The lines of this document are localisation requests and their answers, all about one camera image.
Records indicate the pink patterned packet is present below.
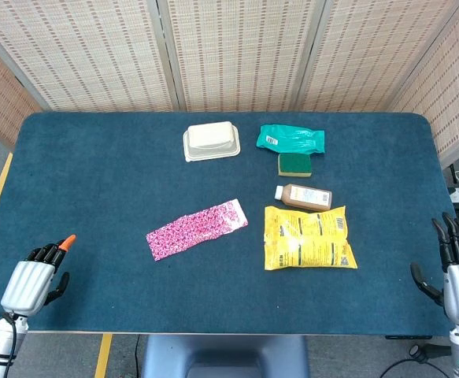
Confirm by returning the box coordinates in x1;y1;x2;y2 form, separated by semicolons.
146;198;250;262

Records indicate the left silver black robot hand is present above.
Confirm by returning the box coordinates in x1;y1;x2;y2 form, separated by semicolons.
0;234;77;317

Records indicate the woven folding screen panel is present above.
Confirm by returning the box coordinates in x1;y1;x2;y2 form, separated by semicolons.
0;0;175;113
386;0;459;169
295;0;459;113
157;0;327;113
0;31;43;149

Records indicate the yellow snack bag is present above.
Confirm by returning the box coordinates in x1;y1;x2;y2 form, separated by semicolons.
263;205;359;272

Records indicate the green yellow sponge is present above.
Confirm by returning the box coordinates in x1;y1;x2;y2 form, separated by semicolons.
277;153;313;178

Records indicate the brown bottle white cap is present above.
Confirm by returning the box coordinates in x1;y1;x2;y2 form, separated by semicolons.
274;183;333;211

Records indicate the white takeout food container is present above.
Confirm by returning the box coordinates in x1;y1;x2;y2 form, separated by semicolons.
182;120;242;163

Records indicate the black round knob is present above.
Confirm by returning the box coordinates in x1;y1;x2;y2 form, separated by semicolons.
408;343;429;363

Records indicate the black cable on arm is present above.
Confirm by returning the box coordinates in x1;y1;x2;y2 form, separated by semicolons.
1;312;20;378

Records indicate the black cable on floor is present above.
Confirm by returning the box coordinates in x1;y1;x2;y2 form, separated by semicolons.
378;357;454;378

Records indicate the green plastic pouch packet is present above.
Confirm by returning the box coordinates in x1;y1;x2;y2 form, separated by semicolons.
255;124;326;156

